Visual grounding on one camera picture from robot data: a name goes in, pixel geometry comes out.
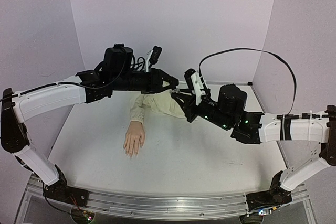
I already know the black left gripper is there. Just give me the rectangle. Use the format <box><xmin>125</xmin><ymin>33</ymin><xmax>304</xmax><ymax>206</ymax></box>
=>
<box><xmin>113</xmin><ymin>68</ymin><xmax>181</xmax><ymax>95</ymax></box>

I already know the clear glitter nail polish bottle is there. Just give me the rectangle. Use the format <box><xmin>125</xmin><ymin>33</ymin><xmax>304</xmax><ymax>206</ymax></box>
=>
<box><xmin>170</xmin><ymin>89</ymin><xmax>181</xmax><ymax>98</ymax></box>

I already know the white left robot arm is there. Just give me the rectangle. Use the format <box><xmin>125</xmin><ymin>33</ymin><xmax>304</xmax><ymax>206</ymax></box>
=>
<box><xmin>1</xmin><ymin>44</ymin><xmax>179</xmax><ymax>201</ymax></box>

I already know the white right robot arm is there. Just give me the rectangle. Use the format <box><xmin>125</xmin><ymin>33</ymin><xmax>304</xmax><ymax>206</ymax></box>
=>
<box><xmin>171</xmin><ymin>84</ymin><xmax>335</xmax><ymax>192</ymax></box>

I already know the cream cloth garment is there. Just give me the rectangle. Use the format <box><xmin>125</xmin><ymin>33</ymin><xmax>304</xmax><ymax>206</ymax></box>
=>
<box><xmin>129</xmin><ymin>89</ymin><xmax>186</xmax><ymax>124</ymax></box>

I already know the mannequin hand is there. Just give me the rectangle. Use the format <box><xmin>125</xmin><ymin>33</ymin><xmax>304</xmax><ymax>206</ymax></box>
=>
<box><xmin>123</xmin><ymin>121</ymin><xmax>145</xmax><ymax>158</ymax></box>

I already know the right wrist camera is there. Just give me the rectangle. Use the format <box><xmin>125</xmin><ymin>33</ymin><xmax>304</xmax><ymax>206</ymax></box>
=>
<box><xmin>184</xmin><ymin>68</ymin><xmax>211</xmax><ymax>105</ymax></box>

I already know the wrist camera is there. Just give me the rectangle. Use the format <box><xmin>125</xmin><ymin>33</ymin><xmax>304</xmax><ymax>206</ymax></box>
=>
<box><xmin>184</xmin><ymin>68</ymin><xmax>211</xmax><ymax>105</ymax></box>
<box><xmin>144</xmin><ymin>46</ymin><xmax>162</xmax><ymax>72</ymax></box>

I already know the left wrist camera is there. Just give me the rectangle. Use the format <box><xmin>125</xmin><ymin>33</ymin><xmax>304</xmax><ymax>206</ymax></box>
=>
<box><xmin>144</xmin><ymin>46</ymin><xmax>162</xmax><ymax>72</ymax></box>

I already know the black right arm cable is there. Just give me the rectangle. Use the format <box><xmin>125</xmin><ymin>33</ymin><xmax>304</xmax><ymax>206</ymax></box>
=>
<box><xmin>198</xmin><ymin>47</ymin><xmax>297</xmax><ymax>116</ymax></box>

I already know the aluminium front rail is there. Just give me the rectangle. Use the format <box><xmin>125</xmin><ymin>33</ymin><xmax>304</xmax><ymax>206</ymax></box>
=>
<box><xmin>14</xmin><ymin>176</ymin><xmax>317</xmax><ymax>223</ymax></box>

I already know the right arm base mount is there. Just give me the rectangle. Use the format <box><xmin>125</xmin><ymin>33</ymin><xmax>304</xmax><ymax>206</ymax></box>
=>
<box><xmin>246</xmin><ymin>171</ymin><xmax>292</xmax><ymax>213</ymax></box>

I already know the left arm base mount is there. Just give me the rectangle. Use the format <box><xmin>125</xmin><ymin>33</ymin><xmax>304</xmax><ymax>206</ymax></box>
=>
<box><xmin>43</xmin><ymin>165</ymin><xmax>89</xmax><ymax>207</ymax></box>

